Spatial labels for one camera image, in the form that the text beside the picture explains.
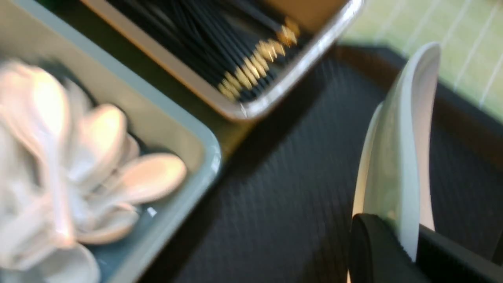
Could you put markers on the small white rice plate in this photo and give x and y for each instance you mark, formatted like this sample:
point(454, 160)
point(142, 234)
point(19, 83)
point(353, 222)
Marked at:
point(393, 180)

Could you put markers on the blue-grey plastic bin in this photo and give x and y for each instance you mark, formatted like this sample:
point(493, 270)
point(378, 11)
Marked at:
point(32, 34)

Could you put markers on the black chopsticks pile in bin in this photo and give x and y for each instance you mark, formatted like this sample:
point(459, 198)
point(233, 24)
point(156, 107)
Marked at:
point(236, 46)

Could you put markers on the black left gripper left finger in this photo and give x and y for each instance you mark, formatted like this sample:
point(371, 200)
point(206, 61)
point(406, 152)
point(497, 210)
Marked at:
point(376, 255)

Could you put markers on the black serving tray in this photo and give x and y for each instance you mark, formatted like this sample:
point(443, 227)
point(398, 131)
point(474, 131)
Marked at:
point(281, 210)

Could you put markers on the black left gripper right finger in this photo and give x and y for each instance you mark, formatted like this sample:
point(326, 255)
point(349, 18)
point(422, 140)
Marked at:
point(444, 261)

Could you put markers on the white spoons pile in bin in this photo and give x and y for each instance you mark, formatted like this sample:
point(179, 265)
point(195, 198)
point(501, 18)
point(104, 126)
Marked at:
point(71, 176)

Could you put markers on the brown plastic bin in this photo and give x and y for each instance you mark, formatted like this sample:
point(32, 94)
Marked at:
point(322, 23)

